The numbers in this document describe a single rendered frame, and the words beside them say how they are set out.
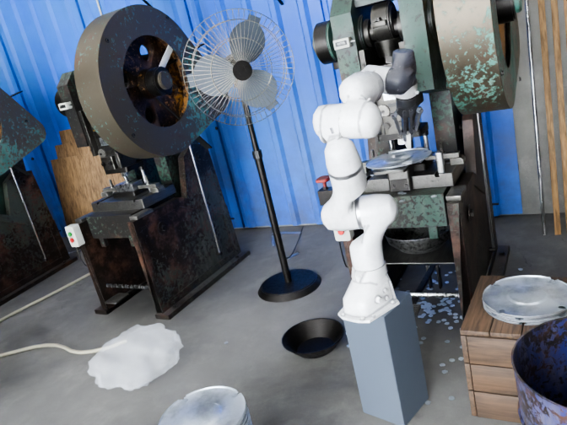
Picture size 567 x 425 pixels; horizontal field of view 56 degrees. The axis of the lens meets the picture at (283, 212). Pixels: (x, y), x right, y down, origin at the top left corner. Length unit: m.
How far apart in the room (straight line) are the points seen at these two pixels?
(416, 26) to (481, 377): 1.34
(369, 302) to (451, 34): 0.95
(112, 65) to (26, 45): 2.67
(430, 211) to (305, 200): 1.91
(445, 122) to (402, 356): 1.18
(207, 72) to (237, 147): 1.51
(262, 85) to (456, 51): 1.14
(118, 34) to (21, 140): 1.89
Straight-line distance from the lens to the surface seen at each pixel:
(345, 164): 1.61
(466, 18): 1.99
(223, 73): 2.83
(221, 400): 1.90
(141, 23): 3.13
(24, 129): 4.69
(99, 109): 2.88
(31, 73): 5.58
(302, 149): 3.96
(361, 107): 1.62
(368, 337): 1.92
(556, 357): 1.75
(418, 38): 2.31
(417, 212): 2.36
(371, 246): 1.80
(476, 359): 1.96
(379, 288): 1.84
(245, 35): 2.83
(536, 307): 1.96
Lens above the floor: 1.36
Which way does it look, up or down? 17 degrees down
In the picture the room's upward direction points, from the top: 13 degrees counter-clockwise
